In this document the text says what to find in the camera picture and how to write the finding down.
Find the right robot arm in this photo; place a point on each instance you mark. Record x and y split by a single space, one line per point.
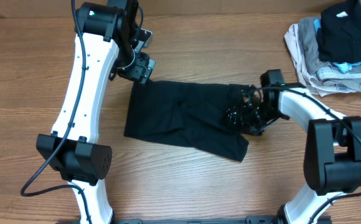
332 158

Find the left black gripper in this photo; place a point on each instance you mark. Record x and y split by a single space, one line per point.
142 71

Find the folded beige garment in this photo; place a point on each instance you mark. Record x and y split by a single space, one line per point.
316 88

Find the folded light blue garment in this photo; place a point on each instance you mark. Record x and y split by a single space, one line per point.
343 67

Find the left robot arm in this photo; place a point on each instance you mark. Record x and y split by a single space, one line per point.
109 43

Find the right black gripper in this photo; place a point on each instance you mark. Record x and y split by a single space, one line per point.
242 107

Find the folded black shirt on pile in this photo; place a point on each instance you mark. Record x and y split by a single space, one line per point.
339 37

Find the folded patterned grey garment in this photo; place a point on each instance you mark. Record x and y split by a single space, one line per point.
332 72

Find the black t-shirt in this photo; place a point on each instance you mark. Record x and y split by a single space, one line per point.
186 115

